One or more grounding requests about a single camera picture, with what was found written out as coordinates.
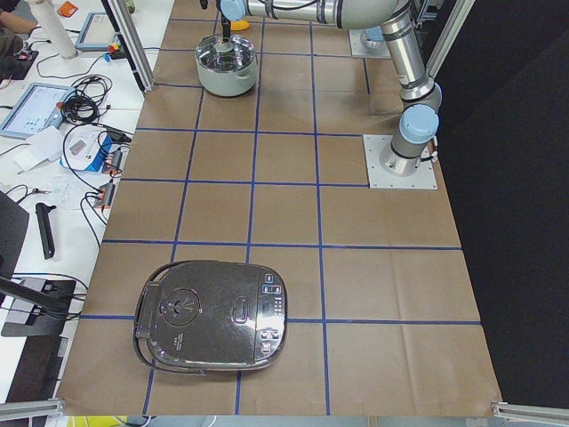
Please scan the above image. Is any near teach pendant tablet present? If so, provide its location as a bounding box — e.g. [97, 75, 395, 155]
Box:
[1, 83, 74, 140]

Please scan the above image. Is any far teach pendant tablet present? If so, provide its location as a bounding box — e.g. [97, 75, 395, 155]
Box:
[75, 12, 118, 52]

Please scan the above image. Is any teach pendant tablet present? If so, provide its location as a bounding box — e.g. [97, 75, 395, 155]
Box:
[1, 83, 74, 140]
[75, 12, 118, 52]

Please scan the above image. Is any dark rice cooker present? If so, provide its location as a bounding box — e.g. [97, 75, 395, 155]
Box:
[132, 260, 287, 375]

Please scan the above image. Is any white cylinder post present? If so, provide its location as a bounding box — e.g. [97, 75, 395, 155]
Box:
[28, 0, 77, 60]

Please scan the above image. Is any glass pot lid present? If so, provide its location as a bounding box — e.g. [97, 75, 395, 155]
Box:
[195, 35, 256, 73]

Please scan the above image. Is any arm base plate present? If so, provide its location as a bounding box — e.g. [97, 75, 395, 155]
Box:
[349, 27, 390, 59]
[363, 134, 438, 190]

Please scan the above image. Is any blue white box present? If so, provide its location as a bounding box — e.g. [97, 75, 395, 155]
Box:
[60, 125, 113, 173]

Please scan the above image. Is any orange connector block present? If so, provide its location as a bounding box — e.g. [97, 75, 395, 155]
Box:
[93, 181, 116, 210]

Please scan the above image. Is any black cable bundle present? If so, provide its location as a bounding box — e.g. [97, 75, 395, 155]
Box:
[57, 74, 112, 125]

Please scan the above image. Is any pale green electric pot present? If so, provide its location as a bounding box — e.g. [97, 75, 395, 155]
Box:
[195, 35, 258, 97]

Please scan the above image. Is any black monitor stand base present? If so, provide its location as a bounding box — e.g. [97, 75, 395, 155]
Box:
[1, 277, 76, 337]

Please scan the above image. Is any aluminium frame post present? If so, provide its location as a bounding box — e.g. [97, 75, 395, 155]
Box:
[101, 0, 156, 94]

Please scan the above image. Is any black bar tool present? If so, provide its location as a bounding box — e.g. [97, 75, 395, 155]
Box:
[35, 202, 56, 260]

